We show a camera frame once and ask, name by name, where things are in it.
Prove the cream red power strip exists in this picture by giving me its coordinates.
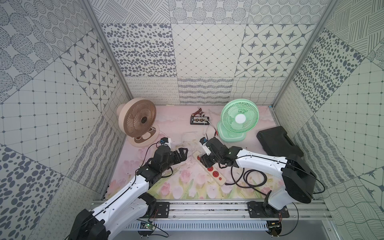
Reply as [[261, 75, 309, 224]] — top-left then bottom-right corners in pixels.
[[193, 151, 226, 186]]

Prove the pale green-fan power cord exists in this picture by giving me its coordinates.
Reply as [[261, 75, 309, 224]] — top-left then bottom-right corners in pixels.
[[203, 118, 220, 142]]

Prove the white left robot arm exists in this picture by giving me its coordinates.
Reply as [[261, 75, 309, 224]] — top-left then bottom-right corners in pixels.
[[66, 145, 189, 240]]

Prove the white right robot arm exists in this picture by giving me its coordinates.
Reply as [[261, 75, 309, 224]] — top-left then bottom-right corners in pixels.
[[200, 137, 317, 213]]

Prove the green desk fan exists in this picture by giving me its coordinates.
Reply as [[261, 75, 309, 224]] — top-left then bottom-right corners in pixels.
[[217, 99, 259, 143]]

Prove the beige and brown desk fan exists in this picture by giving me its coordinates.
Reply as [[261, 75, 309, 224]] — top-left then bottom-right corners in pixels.
[[117, 98, 159, 148]]

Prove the black multimeter device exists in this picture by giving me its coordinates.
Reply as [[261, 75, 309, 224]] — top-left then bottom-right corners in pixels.
[[190, 116, 210, 126]]

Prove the black plastic tool case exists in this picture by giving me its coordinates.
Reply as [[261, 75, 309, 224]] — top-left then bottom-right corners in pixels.
[[257, 126, 304, 165]]

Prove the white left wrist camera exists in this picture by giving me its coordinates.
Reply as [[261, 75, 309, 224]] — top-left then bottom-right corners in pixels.
[[160, 137, 172, 149]]

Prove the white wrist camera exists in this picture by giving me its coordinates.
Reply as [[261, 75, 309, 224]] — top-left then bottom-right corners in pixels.
[[160, 137, 172, 149], [200, 137, 211, 156]]

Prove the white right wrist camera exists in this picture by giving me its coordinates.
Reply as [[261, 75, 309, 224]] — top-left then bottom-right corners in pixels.
[[200, 137, 211, 156]]

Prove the black power strip cable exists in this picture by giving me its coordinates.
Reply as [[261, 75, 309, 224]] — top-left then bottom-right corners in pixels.
[[224, 163, 268, 190]]

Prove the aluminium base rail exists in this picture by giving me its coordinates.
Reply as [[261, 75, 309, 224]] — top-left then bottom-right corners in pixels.
[[85, 199, 334, 232]]

